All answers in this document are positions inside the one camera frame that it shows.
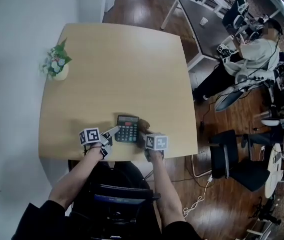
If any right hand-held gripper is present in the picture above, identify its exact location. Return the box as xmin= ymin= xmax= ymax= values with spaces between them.
xmin=138 ymin=132 xmax=169 ymax=160

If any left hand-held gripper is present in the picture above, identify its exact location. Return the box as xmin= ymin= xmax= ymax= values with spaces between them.
xmin=78 ymin=125 xmax=121 ymax=160

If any black calculator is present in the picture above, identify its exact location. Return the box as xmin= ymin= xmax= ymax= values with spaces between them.
xmin=114 ymin=114 xmax=140 ymax=144

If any person's left forearm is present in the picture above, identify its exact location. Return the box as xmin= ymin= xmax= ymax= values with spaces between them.
xmin=48 ymin=146 xmax=104 ymax=210

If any person's right forearm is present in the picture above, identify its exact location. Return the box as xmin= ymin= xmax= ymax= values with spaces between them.
xmin=148 ymin=151 xmax=186 ymax=229

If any black chest-mounted screen device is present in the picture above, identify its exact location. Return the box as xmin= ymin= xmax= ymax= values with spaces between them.
xmin=91 ymin=183 xmax=161 ymax=225

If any flower plant in cream pot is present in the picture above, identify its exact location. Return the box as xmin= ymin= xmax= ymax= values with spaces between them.
xmin=38 ymin=37 xmax=72 ymax=82

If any black chair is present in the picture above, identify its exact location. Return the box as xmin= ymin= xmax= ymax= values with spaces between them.
xmin=208 ymin=129 xmax=271 ymax=193

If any grey shell chair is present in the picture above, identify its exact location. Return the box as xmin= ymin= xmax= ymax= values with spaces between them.
xmin=214 ymin=75 xmax=262 ymax=113

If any person with headset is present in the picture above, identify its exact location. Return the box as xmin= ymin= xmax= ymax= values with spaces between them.
xmin=11 ymin=158 xmax=202 ymax=240

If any dark table with white legs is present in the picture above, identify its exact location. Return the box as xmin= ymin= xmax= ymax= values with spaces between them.
xmin=160 ymin=0 xmax=237 ymax=71

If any white round table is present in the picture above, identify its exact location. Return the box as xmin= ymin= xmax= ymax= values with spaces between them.
xmin=264 ymin=143 xmax=284 ymax=200

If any white power cable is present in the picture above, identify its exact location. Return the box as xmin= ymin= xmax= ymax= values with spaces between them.
xmin=183 ymin=173 xmax=215 ymax=219

